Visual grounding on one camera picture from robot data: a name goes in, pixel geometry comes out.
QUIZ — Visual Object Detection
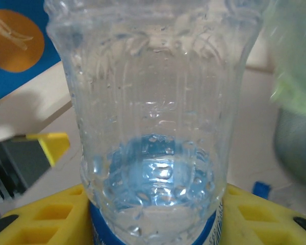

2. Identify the clear bottle dark blue label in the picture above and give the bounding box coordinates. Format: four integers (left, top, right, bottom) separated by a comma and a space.
44, 0, 264, 245

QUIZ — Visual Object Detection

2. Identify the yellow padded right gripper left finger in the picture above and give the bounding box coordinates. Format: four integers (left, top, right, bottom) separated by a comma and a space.
0, 184, 92, 245

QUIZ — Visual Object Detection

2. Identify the green plastic bin liner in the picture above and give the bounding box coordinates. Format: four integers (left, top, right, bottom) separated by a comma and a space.
264, 0, 306, 115

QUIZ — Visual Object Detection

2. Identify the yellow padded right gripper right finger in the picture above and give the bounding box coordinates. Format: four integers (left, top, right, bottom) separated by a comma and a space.
220, 184, 306, 245

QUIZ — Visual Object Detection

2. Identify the grey metal mesh bin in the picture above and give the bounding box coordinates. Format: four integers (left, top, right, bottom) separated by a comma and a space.
274, 107, 306, 188

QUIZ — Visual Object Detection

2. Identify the slim clear bottle blue cap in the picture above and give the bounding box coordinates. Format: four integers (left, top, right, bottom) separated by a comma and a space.
253, 180, 272, 200

